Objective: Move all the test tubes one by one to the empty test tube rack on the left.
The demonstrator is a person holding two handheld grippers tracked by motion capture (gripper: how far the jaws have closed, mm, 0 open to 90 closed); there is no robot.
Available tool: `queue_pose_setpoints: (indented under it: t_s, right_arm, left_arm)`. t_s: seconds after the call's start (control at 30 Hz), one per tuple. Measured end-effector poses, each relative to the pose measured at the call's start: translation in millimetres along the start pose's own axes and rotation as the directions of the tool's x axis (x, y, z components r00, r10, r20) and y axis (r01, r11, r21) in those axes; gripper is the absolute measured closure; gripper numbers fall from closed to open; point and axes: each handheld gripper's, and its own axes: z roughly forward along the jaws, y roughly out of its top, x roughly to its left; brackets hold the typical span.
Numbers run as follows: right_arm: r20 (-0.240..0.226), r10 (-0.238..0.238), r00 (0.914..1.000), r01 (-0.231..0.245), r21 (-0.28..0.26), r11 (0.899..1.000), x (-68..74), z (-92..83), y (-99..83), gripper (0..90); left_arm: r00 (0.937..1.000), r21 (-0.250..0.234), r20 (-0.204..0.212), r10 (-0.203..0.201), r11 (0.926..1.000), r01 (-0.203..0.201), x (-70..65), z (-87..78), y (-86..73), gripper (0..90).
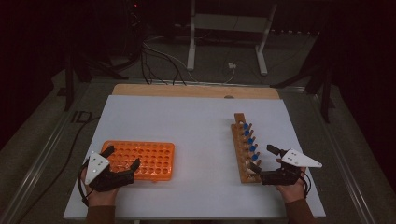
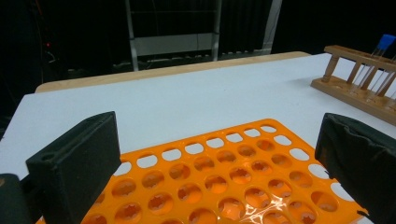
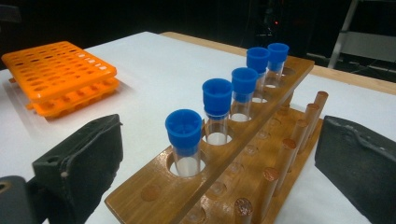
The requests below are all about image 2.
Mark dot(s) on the orange plastic test tube rack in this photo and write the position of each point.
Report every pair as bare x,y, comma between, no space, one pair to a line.
218,174

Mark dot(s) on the wooden test tube rack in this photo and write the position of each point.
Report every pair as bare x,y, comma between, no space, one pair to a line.
342,90

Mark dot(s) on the dark equipment rack red light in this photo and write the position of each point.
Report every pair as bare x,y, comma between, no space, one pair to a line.
48,45

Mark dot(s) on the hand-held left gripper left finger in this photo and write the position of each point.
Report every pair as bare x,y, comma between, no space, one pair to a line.
74,168

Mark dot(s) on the white metal stand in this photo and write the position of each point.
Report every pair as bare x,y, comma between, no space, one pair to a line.
171,43

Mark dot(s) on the clear test tube blue cap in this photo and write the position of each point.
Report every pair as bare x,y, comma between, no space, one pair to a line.
386,42
382,81

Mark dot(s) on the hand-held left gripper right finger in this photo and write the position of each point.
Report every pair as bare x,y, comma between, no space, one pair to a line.
358,165

